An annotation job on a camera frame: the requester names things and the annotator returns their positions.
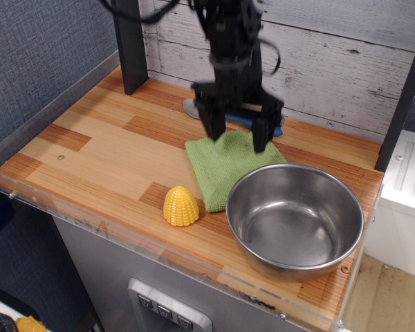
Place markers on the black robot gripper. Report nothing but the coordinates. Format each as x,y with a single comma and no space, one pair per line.
239,92

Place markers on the green microfiber cloth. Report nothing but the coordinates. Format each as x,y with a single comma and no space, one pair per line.
219,164

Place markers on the metal spoon with blue handle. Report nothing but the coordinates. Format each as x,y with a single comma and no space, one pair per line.
190,109

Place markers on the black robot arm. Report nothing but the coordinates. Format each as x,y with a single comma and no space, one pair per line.
232,29

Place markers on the yellow object at bottom left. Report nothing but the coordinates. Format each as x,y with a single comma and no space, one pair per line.
29,324

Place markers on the yellow toy corn piece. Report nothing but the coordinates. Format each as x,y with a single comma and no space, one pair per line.
180,207

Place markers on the stainless steel bowl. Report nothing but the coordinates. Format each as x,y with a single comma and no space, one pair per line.
294,222

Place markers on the white ridged side unit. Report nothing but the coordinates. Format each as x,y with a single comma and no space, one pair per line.
391,235

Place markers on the silver toy fridge cabinet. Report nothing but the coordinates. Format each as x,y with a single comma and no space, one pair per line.
182,279

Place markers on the clear acrylic table guard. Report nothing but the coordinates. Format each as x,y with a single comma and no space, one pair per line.
112,158

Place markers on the dark grey right post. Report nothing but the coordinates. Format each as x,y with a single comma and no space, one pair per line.
397,121

